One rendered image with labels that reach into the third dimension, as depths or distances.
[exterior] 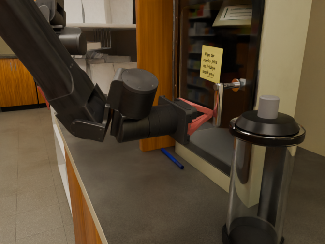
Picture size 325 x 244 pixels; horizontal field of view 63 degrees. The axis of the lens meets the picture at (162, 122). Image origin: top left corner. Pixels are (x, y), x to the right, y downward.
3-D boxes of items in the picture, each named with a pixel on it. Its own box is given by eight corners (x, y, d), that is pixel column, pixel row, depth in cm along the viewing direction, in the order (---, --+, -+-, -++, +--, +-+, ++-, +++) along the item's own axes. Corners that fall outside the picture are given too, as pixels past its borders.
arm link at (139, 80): (85, 102, 51) (69, 134, 44) (89, 48, 43) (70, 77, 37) (147, 118, 52) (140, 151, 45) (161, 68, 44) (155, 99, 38)
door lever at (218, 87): (237, 125, 56) (229, 121, 58) (241, 79, 53) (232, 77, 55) (216, 129, 54) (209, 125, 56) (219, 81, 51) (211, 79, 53)
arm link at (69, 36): (53, 21, 79) (36, 5, 70) (91, 20, 78) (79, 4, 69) (50, 60, 78) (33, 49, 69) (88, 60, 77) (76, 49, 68)
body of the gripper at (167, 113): (166, 94, 54) (132, 97, 51) (195, 110, 46) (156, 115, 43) (164, 124, 57) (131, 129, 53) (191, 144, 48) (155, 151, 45)
